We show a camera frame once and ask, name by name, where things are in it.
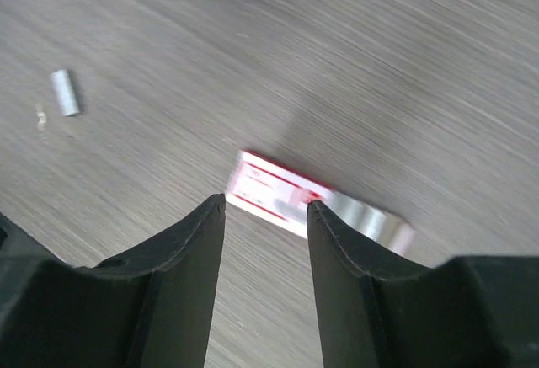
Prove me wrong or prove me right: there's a grey staple strip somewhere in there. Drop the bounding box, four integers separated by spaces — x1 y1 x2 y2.
51 69 80 117

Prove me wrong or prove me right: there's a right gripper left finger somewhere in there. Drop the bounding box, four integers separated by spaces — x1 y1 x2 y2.
1 194 226 367

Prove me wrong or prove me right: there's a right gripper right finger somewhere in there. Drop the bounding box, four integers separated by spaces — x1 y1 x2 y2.
307 200 538 367

